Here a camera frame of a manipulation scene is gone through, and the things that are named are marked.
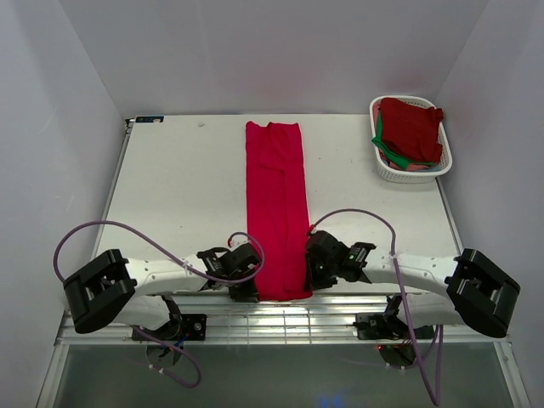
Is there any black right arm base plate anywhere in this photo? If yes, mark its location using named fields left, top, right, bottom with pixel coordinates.
left=353, top=313, right=410, bottom=340

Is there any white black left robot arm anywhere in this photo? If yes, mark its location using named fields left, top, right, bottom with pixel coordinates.
left=63, top=242, right=263, bottom=341

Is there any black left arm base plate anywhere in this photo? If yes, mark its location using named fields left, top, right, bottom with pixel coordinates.
left=141, top=314, right=207, bottom=342

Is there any blue label sticker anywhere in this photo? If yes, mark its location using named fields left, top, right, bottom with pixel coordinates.
left=134, top=116, right=164, bottom=123

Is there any green t shirt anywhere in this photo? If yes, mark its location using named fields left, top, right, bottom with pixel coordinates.
left=371, top=114, right=411, bottom=171

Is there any pink t shirt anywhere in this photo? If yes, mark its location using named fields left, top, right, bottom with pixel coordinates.
left=372, top=102, right=432, bottom=172

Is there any dark red folded t shirt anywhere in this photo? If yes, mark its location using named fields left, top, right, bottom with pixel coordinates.
left=380, top=98, right=444, bottom=163

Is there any white plastic laundry basket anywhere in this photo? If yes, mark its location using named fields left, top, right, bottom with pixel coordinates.
left=370, top=95, right=452, bottom=184

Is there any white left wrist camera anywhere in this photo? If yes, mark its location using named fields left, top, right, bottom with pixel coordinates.
left=228, top=235, right=251, bottom=248

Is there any light blue t shirt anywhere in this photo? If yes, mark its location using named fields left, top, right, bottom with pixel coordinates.
left=382, top=160, right=440, bottom=173

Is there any bright red t shirt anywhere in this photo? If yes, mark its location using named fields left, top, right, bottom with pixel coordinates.
left=246, top=122, right=312, bottom=301

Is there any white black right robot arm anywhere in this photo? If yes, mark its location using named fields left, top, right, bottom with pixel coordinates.
left=305, top=230, right=520, bottom=338

